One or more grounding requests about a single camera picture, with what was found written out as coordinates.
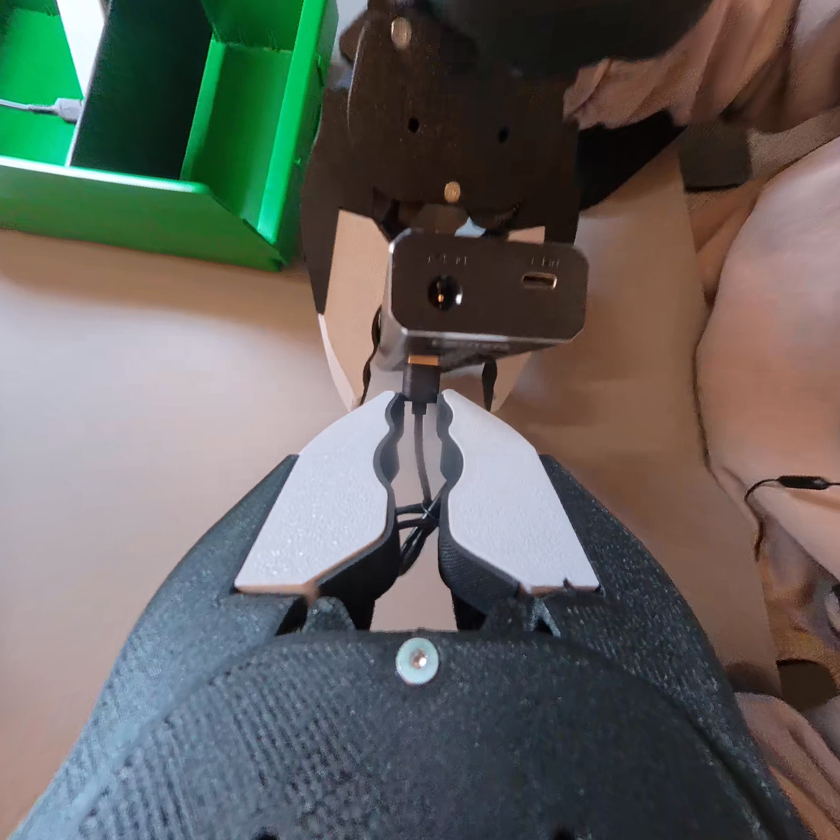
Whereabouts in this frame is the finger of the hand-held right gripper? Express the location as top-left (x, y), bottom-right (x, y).
top-left (482, 353), bottom-right (531, 413)
top-left (318, 209), bottom-right (389, 409)

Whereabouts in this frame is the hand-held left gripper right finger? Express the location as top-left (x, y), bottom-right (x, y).
top-left (438, 389), bottom-right (601, 631)

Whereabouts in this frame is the black bin divider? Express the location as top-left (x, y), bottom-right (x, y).
top-left (69, 0), bottom-right (217, 179)

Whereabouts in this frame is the black usb cable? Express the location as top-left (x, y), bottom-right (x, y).
top-left (392, 354), bottom-right (450, 581)

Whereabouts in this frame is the white cable with blue tape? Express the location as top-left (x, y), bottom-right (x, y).
top-left (0, 97), bottom-right (83, 124)

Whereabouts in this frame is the green plastic bin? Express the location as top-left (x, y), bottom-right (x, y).
top-left (0, 0), bottom-right (339, 271)

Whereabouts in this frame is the thin black cord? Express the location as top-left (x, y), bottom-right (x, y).
top-left (743, 474), bottom-right (840, 560)

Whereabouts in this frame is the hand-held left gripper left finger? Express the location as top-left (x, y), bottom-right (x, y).
top-left (234, 390), bottom-right (404, 630)

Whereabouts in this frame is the black usb hub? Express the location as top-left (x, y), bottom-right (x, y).
top-left (377, 226), bottom-right (589, 375)

